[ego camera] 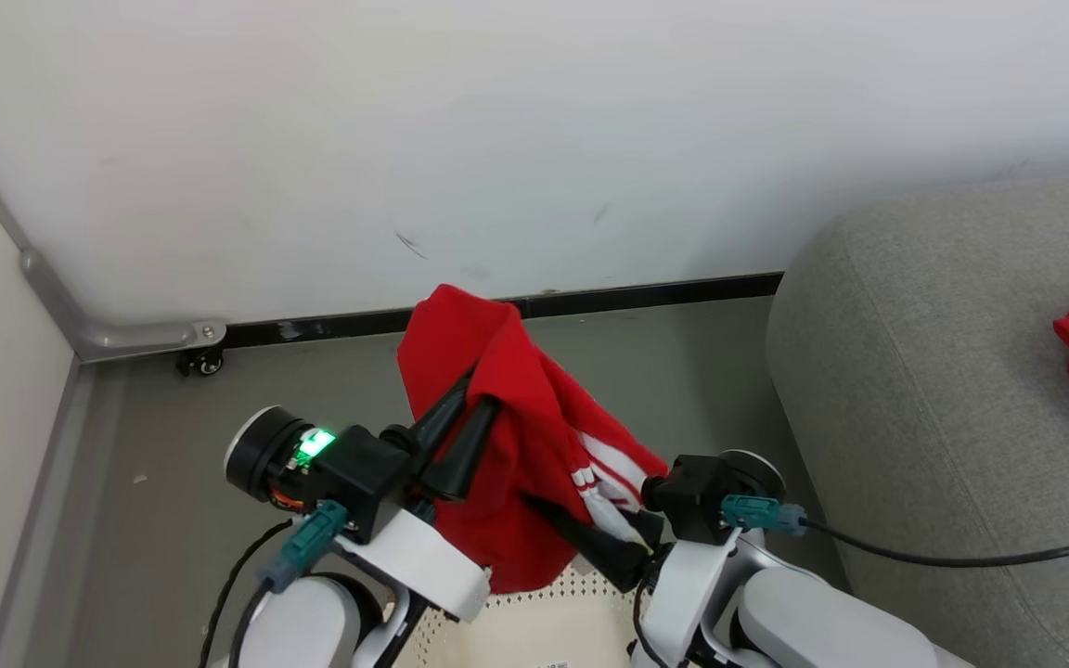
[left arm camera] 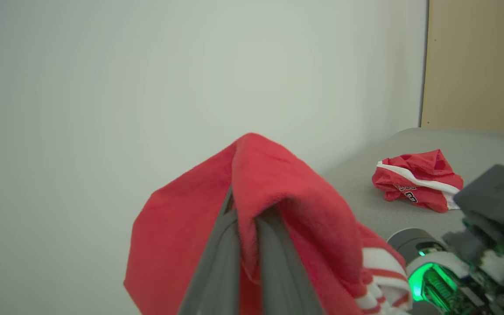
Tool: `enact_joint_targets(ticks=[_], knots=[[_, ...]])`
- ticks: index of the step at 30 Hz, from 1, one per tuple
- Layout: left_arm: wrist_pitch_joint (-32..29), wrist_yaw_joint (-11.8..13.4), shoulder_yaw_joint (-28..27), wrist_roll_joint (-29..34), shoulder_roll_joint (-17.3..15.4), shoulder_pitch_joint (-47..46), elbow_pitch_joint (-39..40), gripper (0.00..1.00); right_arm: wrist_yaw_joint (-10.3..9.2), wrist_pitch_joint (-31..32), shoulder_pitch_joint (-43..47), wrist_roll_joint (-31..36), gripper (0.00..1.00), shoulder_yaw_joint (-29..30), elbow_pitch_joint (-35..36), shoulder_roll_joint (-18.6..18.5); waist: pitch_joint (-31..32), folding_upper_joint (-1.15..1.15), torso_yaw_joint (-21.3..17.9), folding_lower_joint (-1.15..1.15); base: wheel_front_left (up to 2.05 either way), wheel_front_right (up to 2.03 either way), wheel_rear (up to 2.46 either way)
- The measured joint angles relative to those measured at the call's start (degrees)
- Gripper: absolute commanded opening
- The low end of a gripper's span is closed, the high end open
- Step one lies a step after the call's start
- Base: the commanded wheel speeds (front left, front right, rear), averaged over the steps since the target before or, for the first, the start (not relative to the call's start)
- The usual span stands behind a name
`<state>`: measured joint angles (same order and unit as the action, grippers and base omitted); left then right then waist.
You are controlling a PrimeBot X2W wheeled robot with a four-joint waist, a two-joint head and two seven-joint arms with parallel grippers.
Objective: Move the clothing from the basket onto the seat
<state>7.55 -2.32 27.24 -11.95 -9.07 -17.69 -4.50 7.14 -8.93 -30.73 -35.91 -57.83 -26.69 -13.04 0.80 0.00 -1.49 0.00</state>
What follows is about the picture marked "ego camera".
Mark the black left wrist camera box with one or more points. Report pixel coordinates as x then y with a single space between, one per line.
358 482

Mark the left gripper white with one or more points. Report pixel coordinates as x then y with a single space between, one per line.
423 561

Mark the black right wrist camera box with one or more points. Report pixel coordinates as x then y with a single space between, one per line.
692 496

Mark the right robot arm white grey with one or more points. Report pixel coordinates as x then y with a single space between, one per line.
822 612

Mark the grey fabric sofa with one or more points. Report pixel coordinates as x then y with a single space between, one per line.
961 417

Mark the small black caster wheel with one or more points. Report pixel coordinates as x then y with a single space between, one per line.
200 362

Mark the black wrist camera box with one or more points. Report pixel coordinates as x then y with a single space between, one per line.
358 482
692 496

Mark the red shorts with white stripes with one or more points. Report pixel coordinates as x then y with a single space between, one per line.
534 464

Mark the black baseboard strip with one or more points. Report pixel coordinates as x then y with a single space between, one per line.
507 311

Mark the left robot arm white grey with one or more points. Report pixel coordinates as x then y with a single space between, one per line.
293 612

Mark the cream perforated laundry basket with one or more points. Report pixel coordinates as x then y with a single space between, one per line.
534 631

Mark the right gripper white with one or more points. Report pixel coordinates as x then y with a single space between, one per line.
683 594

